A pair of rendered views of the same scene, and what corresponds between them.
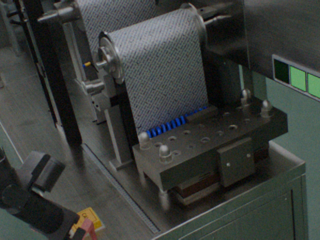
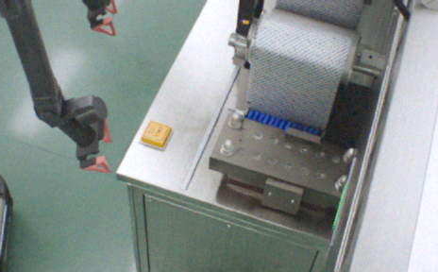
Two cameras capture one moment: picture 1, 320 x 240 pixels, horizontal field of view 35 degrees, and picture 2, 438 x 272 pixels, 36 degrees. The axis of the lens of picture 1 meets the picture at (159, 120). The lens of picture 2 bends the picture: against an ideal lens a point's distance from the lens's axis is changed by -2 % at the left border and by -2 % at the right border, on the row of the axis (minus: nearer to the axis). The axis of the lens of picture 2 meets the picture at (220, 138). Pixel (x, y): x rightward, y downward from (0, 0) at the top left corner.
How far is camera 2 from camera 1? 1.00 m
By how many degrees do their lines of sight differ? 36
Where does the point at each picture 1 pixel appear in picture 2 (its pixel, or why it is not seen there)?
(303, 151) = not seen: outside the picture
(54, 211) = (84, 137)
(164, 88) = (285, 93)
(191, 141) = (263, 151)
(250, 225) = (266, 242)
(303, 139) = not seen: outside the picture
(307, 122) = not seen: outside the picture
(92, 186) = (198, 107)
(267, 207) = (287, 243)
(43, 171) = (84, 113)
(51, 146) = (222, 37)
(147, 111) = (261, 97)
